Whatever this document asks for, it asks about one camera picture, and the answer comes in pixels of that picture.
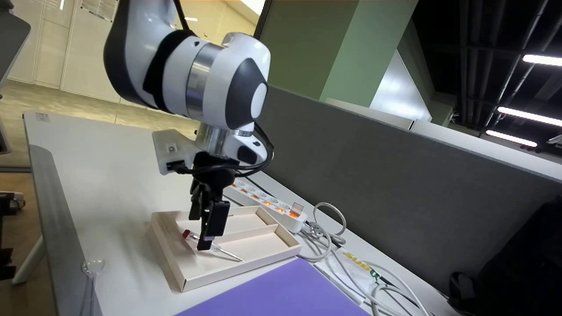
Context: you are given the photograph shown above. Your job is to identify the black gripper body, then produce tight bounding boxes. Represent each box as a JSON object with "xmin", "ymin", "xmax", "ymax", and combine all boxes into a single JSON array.
[{"xmin": 189, "ymin": 151, "xmax": 238, "ymax": 202}]

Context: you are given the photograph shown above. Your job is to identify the thin metal screwdriver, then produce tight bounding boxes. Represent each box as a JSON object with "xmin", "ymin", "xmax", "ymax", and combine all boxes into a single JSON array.
[{"xmin": 181, "ymin": 230, "xmax": 240, "ymax": 262}]

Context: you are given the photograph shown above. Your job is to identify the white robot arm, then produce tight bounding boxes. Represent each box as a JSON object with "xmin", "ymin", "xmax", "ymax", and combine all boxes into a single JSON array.
[{"xmin": 103, "ymin": 0, "xmax": 272, "ymax": 251}]

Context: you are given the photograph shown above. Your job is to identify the white power strip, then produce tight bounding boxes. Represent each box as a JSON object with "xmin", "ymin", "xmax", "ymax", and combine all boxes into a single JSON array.
[{"xmin": 224, "ymin": 179, "xmax": 307, "ymax": 234}]

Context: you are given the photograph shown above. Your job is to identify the purple paper sheet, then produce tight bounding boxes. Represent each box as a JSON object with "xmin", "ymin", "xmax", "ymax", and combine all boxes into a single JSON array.
[{"xmin": 175, "ymin": 260, "xmax": 367, "ymax": 316}]

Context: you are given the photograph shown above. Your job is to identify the grey desk partition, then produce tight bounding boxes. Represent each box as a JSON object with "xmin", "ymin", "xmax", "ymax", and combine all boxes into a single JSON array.
[{"xmin": 260, "ymin": 88, "xmax": 562, "ymax": 290}]

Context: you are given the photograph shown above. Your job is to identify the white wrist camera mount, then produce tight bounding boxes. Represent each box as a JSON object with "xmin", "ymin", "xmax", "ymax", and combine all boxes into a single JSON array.
[{"xmin": 151, "ymin": 123, "xmax": 260, "ymax": 177}]

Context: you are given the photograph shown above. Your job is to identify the white cable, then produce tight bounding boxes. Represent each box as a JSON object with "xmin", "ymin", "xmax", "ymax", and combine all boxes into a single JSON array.
[{"xmin": 296, "ymin": 200, "xmax": 435, "ymax": 316}]

